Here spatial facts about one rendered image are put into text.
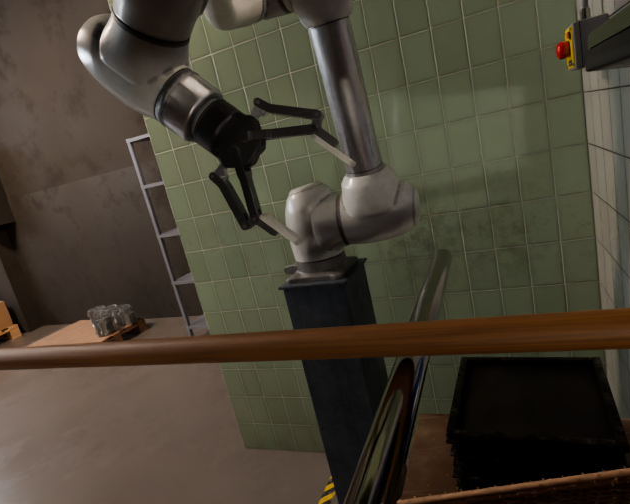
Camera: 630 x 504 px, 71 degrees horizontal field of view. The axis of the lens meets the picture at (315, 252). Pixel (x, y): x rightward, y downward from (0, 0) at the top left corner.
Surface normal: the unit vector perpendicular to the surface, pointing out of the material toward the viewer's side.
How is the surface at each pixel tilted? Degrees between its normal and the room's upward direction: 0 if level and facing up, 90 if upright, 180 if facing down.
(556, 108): 90
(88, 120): 90
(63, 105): 90
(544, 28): 90
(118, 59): 99
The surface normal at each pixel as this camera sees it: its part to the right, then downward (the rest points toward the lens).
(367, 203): -0.27, 0.44
